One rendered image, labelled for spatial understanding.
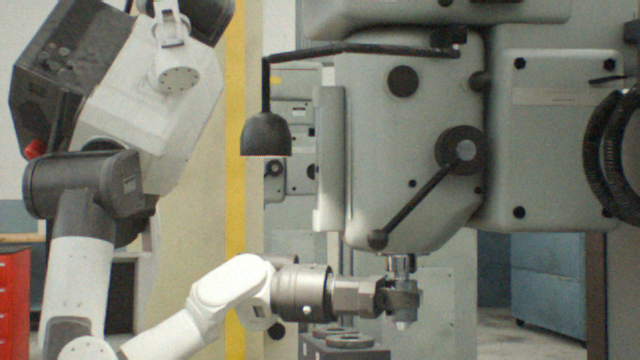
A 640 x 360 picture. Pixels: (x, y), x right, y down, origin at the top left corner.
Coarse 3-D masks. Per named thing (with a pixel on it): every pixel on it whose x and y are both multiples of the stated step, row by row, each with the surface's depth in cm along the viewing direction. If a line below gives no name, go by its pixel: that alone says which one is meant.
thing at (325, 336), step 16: (304, 336) 195; (320, 336) 192; (336, 336) 187; (352, 336) 187; (368, 336) 187; (304, 352) 194; (320, 352) 182; (336, 352) 179; (352, 352) 179; (368, 352) 180; (384, 352) 181
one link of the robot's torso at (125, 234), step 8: (152, 208) 191; (112, 216) 190; (128, 216) 191; (136, 216) 192; (144, 216) 192; (120, 224) 193; (128, 224) 194; (120, 232) 196; (128, 232) 196; (136, 232) 197; (120, 240) 199; (128, 240) 199
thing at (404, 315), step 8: (392, 288) 148; (400, 288) 147; (408, 288) 147; (416, 288) 149; (392, 312) 148; (400, 312) 147; (408, 312) 148; (416, 312) 149; (392, 320) 148; (400, 320) 147; (408, 320) 148; (416, 320) 149
